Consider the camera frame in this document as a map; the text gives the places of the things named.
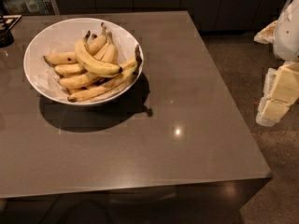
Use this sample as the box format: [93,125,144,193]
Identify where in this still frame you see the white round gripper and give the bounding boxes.
[254,0,299,127]

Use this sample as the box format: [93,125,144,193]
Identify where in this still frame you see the curved yellow banana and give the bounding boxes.
[75,31,122,77]

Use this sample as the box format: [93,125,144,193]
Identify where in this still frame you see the right banana black stem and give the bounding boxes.
[120,45,143,70]

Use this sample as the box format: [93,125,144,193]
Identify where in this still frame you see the upright banana pair right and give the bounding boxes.
[94,32,118,64]

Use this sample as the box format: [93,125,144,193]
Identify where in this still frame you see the upright banana brown stem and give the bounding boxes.
[88,23,107,55]

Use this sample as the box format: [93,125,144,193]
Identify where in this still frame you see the bottom long yellow banana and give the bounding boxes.
[68,66,137,103]

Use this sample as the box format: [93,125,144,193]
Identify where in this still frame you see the long yellow banana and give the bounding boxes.
[59,72,101,89]
[68,66,137,103]

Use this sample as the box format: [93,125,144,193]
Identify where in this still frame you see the long middle yellow banana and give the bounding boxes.
[59,72,101,89]

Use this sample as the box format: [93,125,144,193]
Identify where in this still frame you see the left short yellow banana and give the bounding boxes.
[44,52,77,65]

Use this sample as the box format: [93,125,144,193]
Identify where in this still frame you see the small yellow banana below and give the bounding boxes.
[54,63,85,77]

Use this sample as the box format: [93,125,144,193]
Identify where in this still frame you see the white ceramic bowl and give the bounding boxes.
[23,18,143,107]

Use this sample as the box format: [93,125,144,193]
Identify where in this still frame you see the black object table corner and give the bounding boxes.
[0,14,21,48]

